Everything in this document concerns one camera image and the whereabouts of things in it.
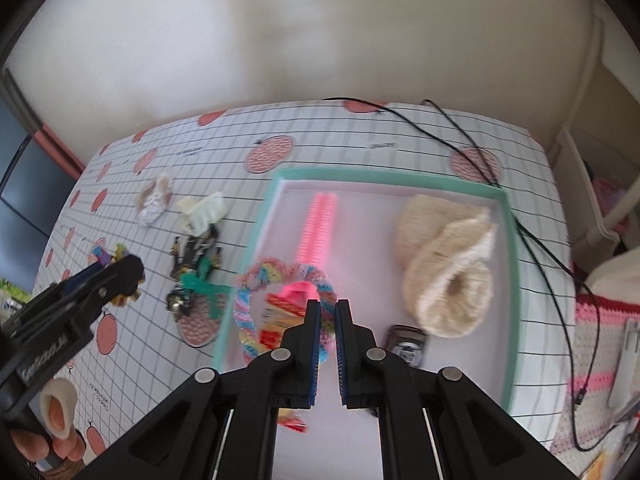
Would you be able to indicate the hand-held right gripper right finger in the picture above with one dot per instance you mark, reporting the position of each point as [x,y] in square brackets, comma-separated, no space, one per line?
[341,350]

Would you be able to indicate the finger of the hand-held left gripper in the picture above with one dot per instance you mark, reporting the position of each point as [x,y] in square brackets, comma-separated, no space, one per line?
[80,280]
[120,277]

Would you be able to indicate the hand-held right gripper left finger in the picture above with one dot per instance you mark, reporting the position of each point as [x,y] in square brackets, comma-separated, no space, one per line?
[314,350]

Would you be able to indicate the colourful bead toy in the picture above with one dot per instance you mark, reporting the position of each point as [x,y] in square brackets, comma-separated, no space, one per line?
[120,250]

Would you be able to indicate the rice cracker snack packet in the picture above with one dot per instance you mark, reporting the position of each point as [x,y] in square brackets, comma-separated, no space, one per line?
[275,325]

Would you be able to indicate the black toy car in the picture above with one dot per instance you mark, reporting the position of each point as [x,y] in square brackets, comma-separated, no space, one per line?
[407,345]

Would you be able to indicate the black gold toy figure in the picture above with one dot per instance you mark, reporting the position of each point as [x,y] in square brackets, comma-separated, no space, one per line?
[192,255]

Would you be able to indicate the teal hair clip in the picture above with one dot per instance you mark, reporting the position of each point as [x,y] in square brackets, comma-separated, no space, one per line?
[197,284]

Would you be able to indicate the clear bag of white beads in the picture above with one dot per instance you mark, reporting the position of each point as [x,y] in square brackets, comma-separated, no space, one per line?
[155,200]

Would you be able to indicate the white claw hair clip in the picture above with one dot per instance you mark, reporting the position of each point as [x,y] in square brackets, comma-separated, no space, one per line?
[202,215]

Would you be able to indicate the pink hair clip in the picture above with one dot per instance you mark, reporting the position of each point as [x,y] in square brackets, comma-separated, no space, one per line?
[320,225]

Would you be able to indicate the teal shallow cardboard box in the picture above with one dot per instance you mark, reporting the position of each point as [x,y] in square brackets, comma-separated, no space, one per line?
[365,220]

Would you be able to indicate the cream lace scrunchie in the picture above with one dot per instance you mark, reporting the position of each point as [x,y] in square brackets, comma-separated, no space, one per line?
[440,260]

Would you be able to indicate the person's left hand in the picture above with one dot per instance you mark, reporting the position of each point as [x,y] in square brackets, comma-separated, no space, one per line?
[57,410]

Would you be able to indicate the dark blue cabinet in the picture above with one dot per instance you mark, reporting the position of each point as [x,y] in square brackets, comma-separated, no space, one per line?
[25,185]

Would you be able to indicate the red pink crochet blanket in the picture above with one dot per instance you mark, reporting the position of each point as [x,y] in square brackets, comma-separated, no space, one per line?
[595,340]

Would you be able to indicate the pale grey tool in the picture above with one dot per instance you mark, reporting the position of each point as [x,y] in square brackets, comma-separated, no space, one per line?
[622,360]

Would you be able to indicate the white plastic chair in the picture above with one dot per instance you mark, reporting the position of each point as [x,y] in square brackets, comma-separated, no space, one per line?
[615,272]

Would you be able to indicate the white shelf unit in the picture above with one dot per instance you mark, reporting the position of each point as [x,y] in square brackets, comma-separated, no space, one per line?
[570,160]

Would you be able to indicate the purple pink toy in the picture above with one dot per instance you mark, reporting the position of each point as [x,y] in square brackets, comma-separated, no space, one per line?
[607,195]

